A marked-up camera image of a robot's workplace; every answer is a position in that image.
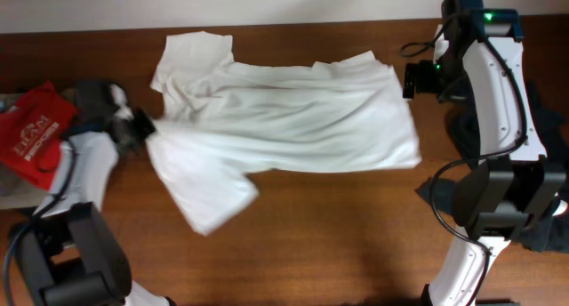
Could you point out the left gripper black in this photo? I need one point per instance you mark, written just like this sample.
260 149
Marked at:
145 120

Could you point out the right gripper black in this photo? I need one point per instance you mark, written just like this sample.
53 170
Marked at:
423 83

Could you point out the white t-shirt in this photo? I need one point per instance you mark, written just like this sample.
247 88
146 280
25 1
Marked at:
224 120

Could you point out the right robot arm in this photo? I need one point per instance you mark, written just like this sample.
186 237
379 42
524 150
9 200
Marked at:
485 55

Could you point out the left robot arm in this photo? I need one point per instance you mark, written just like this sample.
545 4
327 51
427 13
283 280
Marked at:
66 145

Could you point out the red folded t-shirt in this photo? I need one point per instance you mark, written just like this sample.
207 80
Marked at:
31 137

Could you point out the beige folded trousers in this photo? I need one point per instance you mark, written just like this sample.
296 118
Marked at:
13 195

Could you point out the dark green t-shirt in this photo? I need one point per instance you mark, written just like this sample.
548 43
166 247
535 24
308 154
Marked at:
550 233

